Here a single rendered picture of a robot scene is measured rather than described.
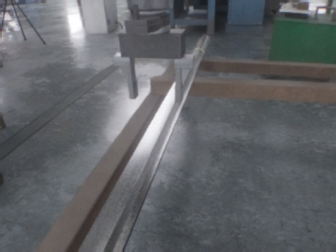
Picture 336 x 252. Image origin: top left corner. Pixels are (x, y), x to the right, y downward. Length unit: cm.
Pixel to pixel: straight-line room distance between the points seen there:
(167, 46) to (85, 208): 37
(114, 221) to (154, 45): 33
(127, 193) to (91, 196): 15
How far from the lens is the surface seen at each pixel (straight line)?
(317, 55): 222
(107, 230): 42
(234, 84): 97
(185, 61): 53
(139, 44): 54
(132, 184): 48
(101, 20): 407
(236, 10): 375
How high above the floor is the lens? 71
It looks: 31 degrees down
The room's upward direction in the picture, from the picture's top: 2 degrees counter-clockwise
